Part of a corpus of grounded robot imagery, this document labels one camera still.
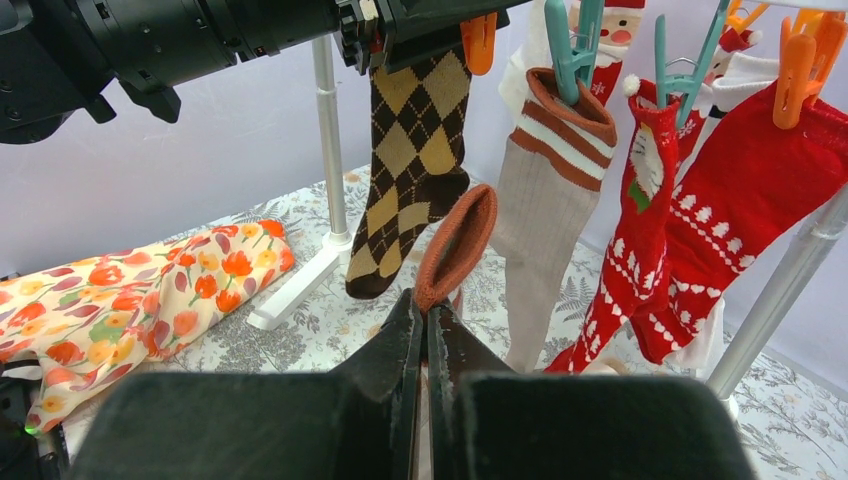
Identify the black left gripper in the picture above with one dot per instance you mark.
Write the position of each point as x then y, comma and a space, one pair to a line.
399, 34

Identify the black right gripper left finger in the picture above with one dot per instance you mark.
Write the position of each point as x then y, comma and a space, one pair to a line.
355, 421

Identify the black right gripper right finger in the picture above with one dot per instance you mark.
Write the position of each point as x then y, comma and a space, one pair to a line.
488, 422

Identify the orange clothes clip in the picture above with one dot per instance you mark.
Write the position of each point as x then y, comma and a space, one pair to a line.
478, 39
809, 46

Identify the brown striped sock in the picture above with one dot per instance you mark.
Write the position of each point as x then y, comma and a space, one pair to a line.
555, 161
456, 247

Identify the red dotted sock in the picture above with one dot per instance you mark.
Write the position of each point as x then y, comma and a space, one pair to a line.
750, 182

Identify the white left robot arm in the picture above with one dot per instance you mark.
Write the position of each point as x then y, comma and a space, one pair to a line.
57, 57

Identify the brown argyle sock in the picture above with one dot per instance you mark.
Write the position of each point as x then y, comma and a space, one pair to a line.
416, 175

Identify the red white hanging sock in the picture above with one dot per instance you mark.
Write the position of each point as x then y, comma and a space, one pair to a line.
620, 24

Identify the orange floral cloth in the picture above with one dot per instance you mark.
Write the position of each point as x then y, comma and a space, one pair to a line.
90, 322

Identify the silver drying rack frame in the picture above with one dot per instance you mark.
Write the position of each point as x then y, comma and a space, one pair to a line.
328, 326

